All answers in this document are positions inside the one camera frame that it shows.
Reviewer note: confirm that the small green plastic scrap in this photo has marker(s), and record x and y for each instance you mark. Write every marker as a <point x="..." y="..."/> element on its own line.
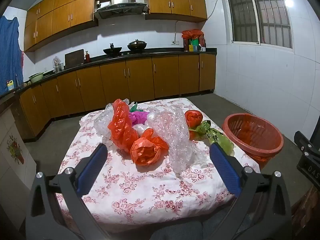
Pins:
<point x="133" y="107"/>

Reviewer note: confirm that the red plastic bag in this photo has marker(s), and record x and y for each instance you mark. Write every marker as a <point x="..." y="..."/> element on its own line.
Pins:
<point x="192" y="33"/>

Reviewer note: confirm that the orange wall cabinets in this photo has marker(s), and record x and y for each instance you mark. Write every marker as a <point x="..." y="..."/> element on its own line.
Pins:
<point x="62" y="12"/>

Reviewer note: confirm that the small yellow box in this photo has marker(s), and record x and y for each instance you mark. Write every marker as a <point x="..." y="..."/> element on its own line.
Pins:
<point x="191" y="48"/>

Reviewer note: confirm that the small white plastic bag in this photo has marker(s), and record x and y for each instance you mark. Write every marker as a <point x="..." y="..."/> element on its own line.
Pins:
<point x="141" y="130"/>

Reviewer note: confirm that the black kitchen countertop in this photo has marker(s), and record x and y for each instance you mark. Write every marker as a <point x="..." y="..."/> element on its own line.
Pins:
<point x="105" y="59"/>

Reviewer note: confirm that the orange base cabinets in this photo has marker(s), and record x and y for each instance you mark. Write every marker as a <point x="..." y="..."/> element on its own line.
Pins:
<point x="140" y="77"/>

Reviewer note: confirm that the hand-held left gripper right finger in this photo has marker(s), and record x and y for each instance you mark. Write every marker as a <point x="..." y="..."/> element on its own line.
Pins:
<point x="225" y="170"/>

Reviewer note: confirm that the white wrapped jar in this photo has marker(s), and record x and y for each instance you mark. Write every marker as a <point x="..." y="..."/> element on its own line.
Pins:
<point x="58" y="65"/>

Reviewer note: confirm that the balled orange plastic bag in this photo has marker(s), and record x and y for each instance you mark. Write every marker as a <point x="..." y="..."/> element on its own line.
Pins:
<point x="193" y="118"/>

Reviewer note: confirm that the pink plastic bag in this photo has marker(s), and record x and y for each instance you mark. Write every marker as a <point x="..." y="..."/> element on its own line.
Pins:
<point x="138" y="117"/>

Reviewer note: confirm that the white panel with flower decal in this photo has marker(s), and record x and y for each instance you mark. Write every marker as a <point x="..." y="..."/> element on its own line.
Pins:
<point x="15" y="160"/>

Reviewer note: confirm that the yellow bottle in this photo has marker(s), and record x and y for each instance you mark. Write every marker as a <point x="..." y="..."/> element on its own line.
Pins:
<point x="10" y="86"/>

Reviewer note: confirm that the black cooking pot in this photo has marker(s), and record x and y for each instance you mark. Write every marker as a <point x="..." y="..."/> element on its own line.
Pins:
<point x="112" y="50"/>

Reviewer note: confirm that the barred window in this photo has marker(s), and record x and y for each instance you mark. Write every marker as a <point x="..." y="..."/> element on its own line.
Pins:
<point x="260" y="15"/>

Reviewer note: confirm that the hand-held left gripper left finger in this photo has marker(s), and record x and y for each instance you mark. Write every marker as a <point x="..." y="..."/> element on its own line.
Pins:
<point x="92" y="165"/>

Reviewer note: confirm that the blue hanging cloth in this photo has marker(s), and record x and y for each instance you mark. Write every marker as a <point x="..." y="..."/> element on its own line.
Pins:
<point x="10" y="55"/>

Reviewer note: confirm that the floral tablecloth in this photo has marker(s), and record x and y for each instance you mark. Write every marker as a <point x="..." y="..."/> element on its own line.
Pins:
<point x="150" y="192"/>

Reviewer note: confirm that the large bubble wrap sheet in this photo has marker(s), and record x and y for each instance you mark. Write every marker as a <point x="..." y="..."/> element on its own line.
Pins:
<point x="172" y="130"/>

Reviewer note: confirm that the green plastic bag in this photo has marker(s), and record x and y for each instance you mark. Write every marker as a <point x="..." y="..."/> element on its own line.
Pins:
<point x="220" y="138"/>

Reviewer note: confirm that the red plastic basket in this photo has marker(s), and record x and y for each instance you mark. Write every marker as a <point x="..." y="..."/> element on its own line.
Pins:
<point x="265" y="150"/>

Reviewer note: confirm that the clear plastic bag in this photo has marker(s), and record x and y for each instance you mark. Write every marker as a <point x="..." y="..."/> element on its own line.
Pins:
<point x="102" y="125"/>

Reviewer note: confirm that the red bottle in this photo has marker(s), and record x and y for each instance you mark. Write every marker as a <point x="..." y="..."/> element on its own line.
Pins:
<point x="87" y="58"/>

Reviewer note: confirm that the green box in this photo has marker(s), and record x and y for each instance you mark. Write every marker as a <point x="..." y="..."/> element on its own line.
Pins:
<point x="195" y="43"/>

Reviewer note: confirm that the green basin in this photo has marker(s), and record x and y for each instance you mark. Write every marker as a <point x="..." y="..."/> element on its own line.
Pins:
<point x="36" y="78"/>

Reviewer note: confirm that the steel range hood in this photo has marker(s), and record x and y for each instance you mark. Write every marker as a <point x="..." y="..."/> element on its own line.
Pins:
<point x="120" y="5"/>

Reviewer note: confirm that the black wok with lid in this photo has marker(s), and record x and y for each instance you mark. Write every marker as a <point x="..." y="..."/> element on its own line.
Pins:
<point x="136" y="45"/>

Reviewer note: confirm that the long orange plastic bag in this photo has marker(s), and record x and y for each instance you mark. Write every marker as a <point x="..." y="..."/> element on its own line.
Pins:
<point x="120" y="125"/>

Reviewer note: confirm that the dark red box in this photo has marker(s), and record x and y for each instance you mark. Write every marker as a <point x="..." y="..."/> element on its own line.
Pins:
<point x="186" y="45"/>
<point x="202" y="42"/>

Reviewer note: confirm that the brown cutting board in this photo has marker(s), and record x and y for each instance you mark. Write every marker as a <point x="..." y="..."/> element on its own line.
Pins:
<point x="74" y="58"/>

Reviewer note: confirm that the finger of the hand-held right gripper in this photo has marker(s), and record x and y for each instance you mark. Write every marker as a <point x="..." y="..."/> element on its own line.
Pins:
<point x="302" y="141"/>

